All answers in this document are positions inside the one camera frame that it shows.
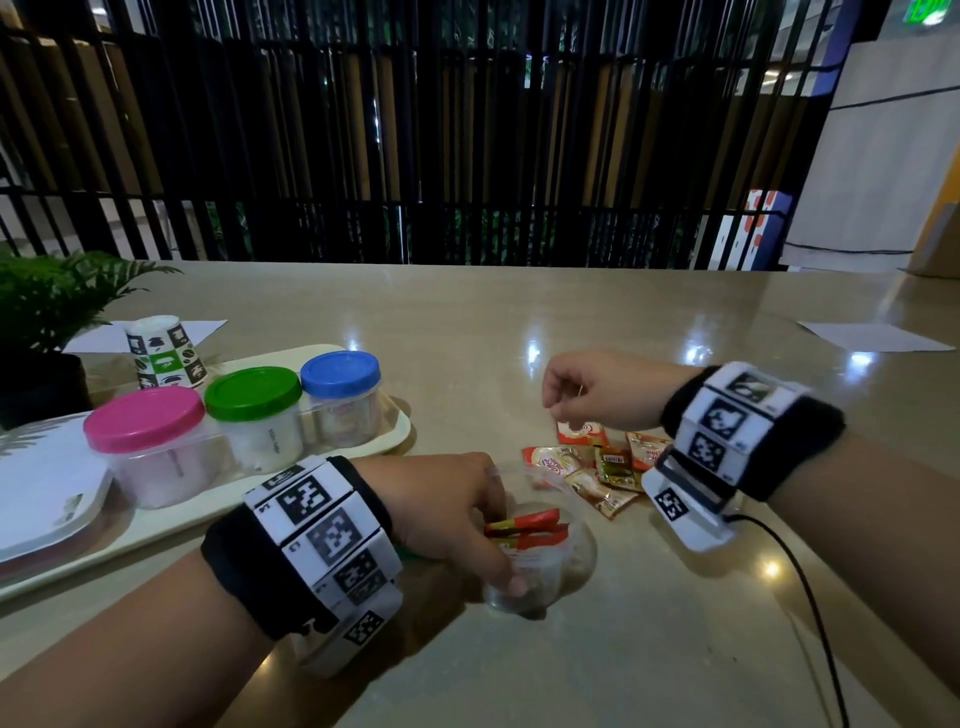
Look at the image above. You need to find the cream plastic tray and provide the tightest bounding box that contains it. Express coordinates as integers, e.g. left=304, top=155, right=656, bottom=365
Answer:
left=0, top=342, right=414, bottom=603

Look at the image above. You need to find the orange and white sachet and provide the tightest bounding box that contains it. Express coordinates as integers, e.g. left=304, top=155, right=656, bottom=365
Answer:
left=555, top=418, right=611, bottom=448

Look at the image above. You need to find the white plate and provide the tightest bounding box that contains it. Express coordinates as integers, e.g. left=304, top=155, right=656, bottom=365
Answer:
left=0, top=411, right=115, bottom=565

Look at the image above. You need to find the person's right forearm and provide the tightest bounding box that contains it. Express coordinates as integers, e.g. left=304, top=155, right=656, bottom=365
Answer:
left=768, top=429, right=960, bottom=700

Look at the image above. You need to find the black cable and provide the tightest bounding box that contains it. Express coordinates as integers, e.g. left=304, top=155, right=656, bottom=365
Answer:
left=722, top=513, right=853, bottom=728

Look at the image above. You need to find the printed paper cup stack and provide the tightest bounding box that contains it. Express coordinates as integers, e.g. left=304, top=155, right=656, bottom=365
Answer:
left=124, top=314, right=209, bottom=393

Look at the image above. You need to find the clear jar with pink lid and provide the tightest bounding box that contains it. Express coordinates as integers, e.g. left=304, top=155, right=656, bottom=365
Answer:
left=83, top=385, right=228, bottom=512

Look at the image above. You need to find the clear jar with blue lid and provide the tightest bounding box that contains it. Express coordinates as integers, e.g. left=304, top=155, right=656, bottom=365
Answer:
left=299, top=349, right=384, bottom=450

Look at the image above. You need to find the yellow panel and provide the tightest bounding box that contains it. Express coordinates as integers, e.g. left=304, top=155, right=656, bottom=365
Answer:
left=906, top=148, right=960, bottom=280

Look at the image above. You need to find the white and red sachet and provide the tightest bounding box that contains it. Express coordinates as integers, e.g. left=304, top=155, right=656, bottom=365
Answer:
left=522, top=444, right=595, bottom=482

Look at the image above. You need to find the green fern plant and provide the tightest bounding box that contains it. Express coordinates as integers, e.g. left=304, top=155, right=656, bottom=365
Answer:
left=0, top=250, right=183, bottom=355

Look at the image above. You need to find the clear jar with green lid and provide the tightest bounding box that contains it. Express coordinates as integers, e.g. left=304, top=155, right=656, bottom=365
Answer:
left=203, top=365, right=306, bottom=476

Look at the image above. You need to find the person's left hand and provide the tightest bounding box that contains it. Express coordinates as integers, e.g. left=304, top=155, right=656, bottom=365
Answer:
left=352, top=451, right=531, bottom=599

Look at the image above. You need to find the white paper sheet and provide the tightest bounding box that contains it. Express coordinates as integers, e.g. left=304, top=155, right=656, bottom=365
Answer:
left=63, top=319, right=228, bottom=356
left=797, top=321, right=958, bottom=354

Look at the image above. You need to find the black plant pot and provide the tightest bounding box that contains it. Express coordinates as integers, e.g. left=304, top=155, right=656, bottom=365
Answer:
left=0, top=351, right=93, bottom=433

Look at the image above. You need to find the brown and white sachet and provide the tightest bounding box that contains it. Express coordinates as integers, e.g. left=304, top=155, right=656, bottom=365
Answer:
left=563, top=468, right=640, bottom=521

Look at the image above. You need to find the black wristband with marker tags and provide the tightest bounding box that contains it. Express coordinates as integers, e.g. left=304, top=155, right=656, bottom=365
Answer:
left=200, top=455, right=407, bottom=681
left=641, top=361, right=848, bottom=555

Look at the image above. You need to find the white and orange sign panel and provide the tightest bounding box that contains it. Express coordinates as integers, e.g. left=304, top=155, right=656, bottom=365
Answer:
left=707, top=189, right=794, bottom=272

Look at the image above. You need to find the person's left forearm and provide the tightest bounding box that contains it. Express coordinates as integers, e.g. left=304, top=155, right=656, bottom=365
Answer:
left=0, top=551, right=301, bottom=728

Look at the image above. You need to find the green and gold sachet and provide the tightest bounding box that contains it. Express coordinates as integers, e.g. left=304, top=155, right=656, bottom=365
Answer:
left=595, top=445, right=644, bottom=494

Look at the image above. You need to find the green exit sign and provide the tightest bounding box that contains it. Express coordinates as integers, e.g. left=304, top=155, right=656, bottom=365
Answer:
left=902, top=0, right=955, bottom=28

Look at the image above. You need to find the person's right hand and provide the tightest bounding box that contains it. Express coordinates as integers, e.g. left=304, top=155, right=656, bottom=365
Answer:
left=541, top=350, right=704, bottom=433

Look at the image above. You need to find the black slatted railing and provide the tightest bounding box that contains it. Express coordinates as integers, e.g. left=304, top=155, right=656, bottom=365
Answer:
left=0, top=0, right=852, bottom=273

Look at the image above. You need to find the clear plastic jar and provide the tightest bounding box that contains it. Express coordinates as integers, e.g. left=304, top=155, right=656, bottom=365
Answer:
left=478, top=463, right=599, bottom=621

